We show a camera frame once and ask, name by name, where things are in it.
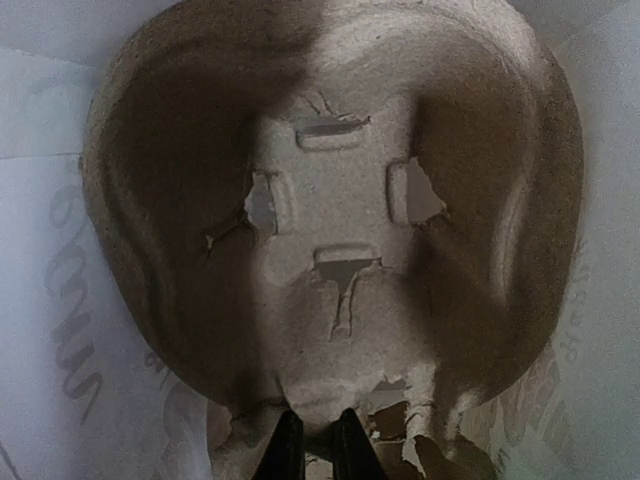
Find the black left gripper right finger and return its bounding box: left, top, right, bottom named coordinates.
left=332, top=409, right=388, bottom=480

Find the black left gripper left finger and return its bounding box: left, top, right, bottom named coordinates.
left=257, top=410, right=305, bottom=480

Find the white paper takeout bag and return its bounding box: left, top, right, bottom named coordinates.
left=1, top=1, right=639, bottom=479

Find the brown cardboard cup carrier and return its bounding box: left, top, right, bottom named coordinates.
left=81, top=1, right=583, bottom=479

